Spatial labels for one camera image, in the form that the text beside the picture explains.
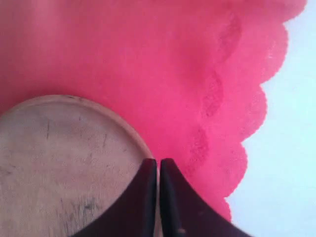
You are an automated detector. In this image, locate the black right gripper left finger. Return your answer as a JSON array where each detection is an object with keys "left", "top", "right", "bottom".
[{"left": 74, "top": 158, "right": 157, "bottom": 237}]

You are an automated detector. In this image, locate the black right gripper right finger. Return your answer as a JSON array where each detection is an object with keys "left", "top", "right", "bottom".
[{"left": 159, "top": 158, "right": 249, "bottom": 237}]

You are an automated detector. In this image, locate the brown wooden plate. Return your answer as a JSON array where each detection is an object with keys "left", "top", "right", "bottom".
[{"left": 0, "top": 95, "right": 152, "bottom": 237}]

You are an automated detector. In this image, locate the red tablecloth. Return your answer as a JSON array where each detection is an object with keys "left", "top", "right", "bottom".
[{"left": 0, "top": 0, "right": 306, "bottom": 220}]

